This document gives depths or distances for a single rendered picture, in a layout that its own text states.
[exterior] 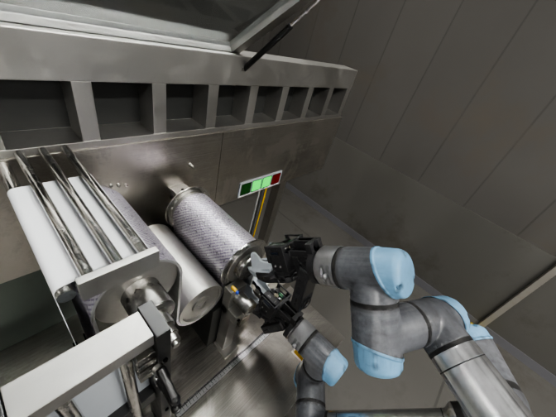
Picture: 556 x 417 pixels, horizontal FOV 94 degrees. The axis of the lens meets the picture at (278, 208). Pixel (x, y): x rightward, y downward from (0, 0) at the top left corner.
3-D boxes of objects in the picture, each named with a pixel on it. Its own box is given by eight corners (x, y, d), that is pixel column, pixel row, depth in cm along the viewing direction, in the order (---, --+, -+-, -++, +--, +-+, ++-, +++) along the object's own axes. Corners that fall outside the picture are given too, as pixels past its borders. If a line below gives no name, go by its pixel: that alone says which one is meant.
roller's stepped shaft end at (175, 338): (166, 357, 39) (166, 347, 38) (147, 327, 42) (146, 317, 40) (185, 343, 42) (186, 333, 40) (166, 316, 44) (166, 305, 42)
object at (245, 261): (233, 282, 63) (248, 258, 61) (228, 277, 64) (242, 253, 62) (251, 277, 70) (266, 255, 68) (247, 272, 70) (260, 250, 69)
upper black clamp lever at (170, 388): (170, 407, 33) (174, 409, 32) (153, 371, 33) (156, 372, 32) (180, 399, 34) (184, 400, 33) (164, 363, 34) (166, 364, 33)
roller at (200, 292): (179, 333, 62) (179, 304, 55) (130, 264, 73) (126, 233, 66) (219, 304, 70) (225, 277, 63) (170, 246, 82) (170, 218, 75)
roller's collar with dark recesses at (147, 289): (138, 338, 42) (135, 317, 38) (122, 311, 45) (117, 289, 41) (175, 315, 46) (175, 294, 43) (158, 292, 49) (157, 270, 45)
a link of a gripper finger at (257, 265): (243, 249, 63) (273, 248, 57) (250, 271, 64) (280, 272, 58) (234, 255, 60) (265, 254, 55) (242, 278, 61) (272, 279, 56)
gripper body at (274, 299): (277, 280, 76) (309, 309, 70) (270, 297, 81) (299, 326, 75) (258, 294, 71) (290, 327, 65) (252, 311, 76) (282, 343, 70)
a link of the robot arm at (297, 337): (310, 337, 74) (293, 358, 68) (299, 326, 76) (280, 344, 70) (319, 324, 69) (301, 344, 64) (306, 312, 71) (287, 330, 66)
